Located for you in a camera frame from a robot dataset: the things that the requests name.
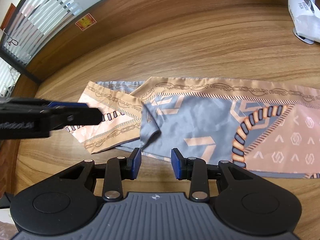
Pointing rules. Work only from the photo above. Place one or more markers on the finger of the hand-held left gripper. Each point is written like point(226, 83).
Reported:
point(80, 117)
point(67, 105)

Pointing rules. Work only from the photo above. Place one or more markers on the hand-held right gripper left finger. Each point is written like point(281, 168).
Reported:
point(136, 164)

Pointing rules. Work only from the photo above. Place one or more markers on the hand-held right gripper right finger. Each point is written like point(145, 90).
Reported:
point(176, 165)

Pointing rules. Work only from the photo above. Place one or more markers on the white plastic bag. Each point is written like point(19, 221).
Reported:
point(305, 17)

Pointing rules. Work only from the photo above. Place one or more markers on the grey round stand base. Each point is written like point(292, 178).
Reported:
point(306, 41)

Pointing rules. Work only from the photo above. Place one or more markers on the pink and grey printed scarf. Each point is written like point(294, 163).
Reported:
point(200, 120)

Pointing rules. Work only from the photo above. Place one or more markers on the pink patterned cloth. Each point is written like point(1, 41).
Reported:
point(7, 231)

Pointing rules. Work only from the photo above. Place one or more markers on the glass and wood desk partition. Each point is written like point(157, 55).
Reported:
point(130, 12)
point(7, 80)

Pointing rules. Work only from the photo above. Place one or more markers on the red certificate sticker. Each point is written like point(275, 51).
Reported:
point(85, 22)

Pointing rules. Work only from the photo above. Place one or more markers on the brown door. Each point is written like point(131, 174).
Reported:
point(8, 16)

